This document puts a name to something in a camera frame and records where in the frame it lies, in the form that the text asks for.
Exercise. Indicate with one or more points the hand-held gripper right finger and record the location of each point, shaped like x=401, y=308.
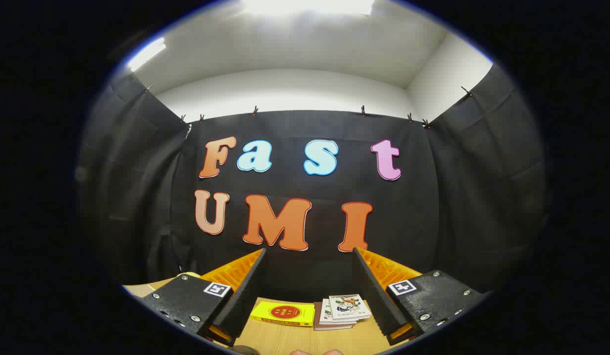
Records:
x=376, y=296

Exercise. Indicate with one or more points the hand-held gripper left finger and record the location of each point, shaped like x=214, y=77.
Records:
x=245, y=291

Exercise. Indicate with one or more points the white illustrated book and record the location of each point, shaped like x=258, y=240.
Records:
x=316, y=316
x=326, y=313
x=349, y=305

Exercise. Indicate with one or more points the yellow book with red circle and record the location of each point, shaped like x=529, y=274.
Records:
x=285, y=312

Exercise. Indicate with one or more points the row of black cloth clips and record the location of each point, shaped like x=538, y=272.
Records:
x=255, y=110

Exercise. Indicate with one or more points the ceiling light strip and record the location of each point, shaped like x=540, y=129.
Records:
x=146, y=54

